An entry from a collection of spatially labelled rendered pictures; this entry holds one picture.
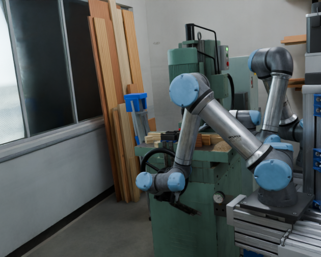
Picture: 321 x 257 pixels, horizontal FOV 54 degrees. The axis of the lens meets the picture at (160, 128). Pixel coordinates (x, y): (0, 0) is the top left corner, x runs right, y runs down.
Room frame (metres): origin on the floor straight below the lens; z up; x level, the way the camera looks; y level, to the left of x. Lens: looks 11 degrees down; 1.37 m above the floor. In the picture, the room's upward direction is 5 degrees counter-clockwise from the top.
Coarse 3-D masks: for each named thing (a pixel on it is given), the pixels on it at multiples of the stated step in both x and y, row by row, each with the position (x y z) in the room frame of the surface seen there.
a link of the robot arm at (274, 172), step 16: (176, 80) 1.15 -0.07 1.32; (192, 80) 1.12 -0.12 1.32; (176, 96) 1.14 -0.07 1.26; (192, 96) 1.11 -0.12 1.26; (208, 96) 1.12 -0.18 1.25; (192, 112) 1.14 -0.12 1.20; (208, 112) 1.11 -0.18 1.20; (224, 112) 1.11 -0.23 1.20; (224, 128) 1.09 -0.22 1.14; (240, 128) 1.09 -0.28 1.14; (240, 144) 1.07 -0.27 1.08; (256, 144) 1.06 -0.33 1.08; (256, 160) 1.03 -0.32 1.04; (272, 160) 1.01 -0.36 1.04; (288, 160) 1.07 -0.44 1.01; (256, 176) 1.03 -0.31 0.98; (272, 176) 1.00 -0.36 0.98; (288, 176) 0.99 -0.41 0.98
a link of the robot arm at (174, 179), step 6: (174, 168) 1.30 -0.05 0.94; (156, 174) 1.26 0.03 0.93; (162, 174) 1.24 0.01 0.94; (168, 174) 1.23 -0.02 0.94; (174, 174) 1.22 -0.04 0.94; (180, 174) 1.22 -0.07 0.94; (156, 180) 1.23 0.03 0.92; (162, 180) 1.22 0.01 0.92; (168, 180) 1.21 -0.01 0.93; (174, 180) 1.20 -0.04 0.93; (180, 180) 1.20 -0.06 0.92; (156, 186) 1.23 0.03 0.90; (162, 186) 1.21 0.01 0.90; (168, 186) 1.20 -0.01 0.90; (174, 186) 1.19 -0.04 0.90; (180, 186) 1.20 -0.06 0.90
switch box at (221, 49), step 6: (222, 48) 2.08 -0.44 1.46; (216, 54) 2.10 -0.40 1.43; (222, 54) 2.08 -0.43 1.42; (228, 54) 2.15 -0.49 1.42; (216, 60) 2.10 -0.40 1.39; (222, 60) 2.08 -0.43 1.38; (228, 60) 2.15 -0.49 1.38; (216, 66) 2.10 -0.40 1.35; (222, 66) 2.08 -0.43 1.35; (228, 66) 2.14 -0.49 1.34
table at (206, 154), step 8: (144, 144) 1.96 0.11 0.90; (152, 144) 1.94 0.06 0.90; (136, 152) 1.92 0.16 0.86; (144, 152) 1.89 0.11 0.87; (200, 152) 1.71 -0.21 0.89; (208, 152) 1.68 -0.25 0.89; (216, 152) 1.66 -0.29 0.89; (224, 152) 1.64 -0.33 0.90; (232, 152) 1.70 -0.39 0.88; (160, 160) 1.72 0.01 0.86; (168, 160) 1.70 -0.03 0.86; (200, 160) 1.71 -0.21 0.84; (208, 160) 1.68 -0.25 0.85; (216, 160) 1.66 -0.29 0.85; (224, 160) 1.64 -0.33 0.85
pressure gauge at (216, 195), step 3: (216, 192) 1.61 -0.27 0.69; (219, 192) 1.60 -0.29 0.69; (222, 192) 1.61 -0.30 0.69; (213, 195) 1.61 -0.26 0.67; (216, 195) 1.60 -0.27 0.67; (219, 195) 1.59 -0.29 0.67; (222, 195) 1.58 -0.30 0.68; (213, 198) 1.61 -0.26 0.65; (216, 198) 1.60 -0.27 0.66; (219, 198) 1.59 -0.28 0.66; (222, 198) 1.59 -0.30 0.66; (216, 201) 1.60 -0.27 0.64; (219, 201) 1.60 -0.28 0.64; (222, 201) 1.58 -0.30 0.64; (219, 204) 1.62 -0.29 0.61
